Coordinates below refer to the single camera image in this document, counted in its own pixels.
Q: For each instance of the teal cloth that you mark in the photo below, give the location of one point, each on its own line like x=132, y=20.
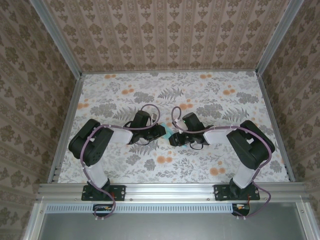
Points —
x=167, y=136

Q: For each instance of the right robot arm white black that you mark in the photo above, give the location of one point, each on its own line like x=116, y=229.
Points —
x=243, y=177

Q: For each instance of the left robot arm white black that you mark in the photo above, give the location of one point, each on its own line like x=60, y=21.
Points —
x=96, y=175

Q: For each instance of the floral table cover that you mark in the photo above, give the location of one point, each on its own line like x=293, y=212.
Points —
x=175, y=172

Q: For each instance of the grey metal panel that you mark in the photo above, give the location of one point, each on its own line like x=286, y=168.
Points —
x=170, y=227

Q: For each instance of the aluminium front rail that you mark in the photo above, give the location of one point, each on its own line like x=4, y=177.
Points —
x=170, y=191

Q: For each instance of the aluminium back rail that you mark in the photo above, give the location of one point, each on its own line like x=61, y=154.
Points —
x=170, y=72

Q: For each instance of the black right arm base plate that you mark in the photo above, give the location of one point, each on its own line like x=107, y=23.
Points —
x=220, y=193

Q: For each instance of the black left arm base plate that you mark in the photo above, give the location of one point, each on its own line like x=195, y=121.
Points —
x=120, y=193

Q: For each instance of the aluminium side rail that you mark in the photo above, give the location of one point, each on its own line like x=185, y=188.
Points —
x=274, y=125
x=68, y=125

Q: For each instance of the aluminium corner post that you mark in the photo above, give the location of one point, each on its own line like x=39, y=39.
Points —
x=59, y=37
x=278, y=37

